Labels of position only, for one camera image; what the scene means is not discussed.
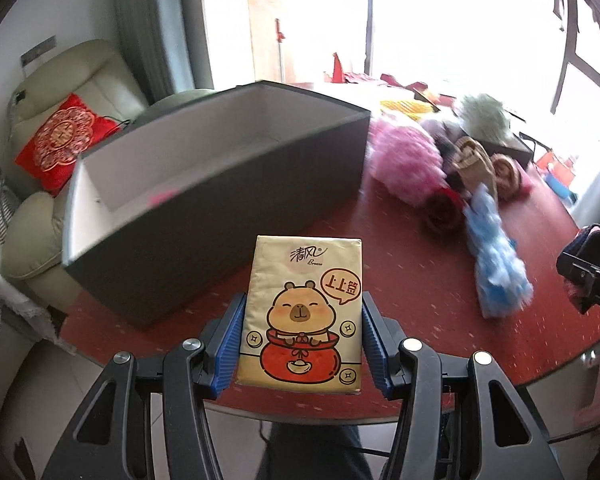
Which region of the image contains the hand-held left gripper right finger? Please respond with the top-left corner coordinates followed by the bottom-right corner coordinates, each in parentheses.
top-left (361, 294), bottom-right (566, 480)

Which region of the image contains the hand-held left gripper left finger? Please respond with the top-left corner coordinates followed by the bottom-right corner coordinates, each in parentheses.
top-left (40, 292), bottom-right (248, 480)

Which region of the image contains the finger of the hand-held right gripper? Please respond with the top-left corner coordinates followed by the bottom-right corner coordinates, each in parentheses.
top-left (556, 254), bottom-right (600, 288)

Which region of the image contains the blue fluffy cloth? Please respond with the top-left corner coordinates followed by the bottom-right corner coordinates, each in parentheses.
top-left (462, 182), bottom-right (535, 320)

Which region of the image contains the yellow cartoon tissue pack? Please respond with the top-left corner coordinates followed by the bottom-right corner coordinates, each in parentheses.
top-left (236, 234), bottom-right (364, 393)

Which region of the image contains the beige knit cloth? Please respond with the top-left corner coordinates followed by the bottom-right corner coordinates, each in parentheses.
top-left (452, 140), bottom-right (498, 196)

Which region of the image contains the grey cardboard box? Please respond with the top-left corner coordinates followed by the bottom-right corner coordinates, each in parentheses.
top-left (61, 80), bottom-right (372, 328)

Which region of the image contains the blue basin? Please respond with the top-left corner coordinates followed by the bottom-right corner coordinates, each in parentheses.
top-left (545, 170), bottom-right (578, 206)

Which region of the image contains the brown pink knit roll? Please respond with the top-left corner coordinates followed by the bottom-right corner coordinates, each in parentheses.
top-left (490, 152), bottom-right (535, 202)

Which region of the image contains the black tray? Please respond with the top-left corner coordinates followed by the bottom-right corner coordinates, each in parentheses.
top-left (472, 127), bottom-right (533, 167)

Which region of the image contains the dark red sock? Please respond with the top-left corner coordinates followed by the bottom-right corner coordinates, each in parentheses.
top-left (422, 187), bottom-right (468, 235)

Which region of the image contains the green fluffy cloth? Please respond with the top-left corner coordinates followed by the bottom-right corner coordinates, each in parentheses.
top-left (455, 94), bottom-right (513, 148)

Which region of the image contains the pink fluffy cloth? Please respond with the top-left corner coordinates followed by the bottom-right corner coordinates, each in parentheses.
top-left (367, 117), bottom-right (446, 206)

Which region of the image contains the white lace cloth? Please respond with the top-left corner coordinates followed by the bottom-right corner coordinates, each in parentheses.
top-left (0, 235), bottom-right (66, 346)

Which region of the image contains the yellow plastic basket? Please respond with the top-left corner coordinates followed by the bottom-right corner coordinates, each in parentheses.
top-left (380, 99), bottom-right (438, 122)

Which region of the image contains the red patterned cushion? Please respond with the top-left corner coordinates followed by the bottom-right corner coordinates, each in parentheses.
top-left (14, 92), bottom-right (123, 197)

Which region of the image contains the beige leather armchair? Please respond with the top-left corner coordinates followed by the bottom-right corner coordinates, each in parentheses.
top-left (2, 39), bottom-right (216, 281)

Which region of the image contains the wooden board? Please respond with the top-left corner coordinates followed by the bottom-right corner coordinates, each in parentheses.
top-left (247, 0), bottom-right (366, 83)

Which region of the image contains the grey curtain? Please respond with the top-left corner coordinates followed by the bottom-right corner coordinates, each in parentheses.
top-left (115, 0), bottom-right (216, 111)

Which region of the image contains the dark window frame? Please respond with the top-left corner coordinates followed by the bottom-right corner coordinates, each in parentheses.
top-left (320, 0), bottom-right (376, 76)
top-left (550, 0), bottom-right (600, 116)

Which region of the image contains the red-handled stick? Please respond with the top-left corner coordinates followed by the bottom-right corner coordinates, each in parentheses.
top-left (275, 19), bottom-right (287, 81)

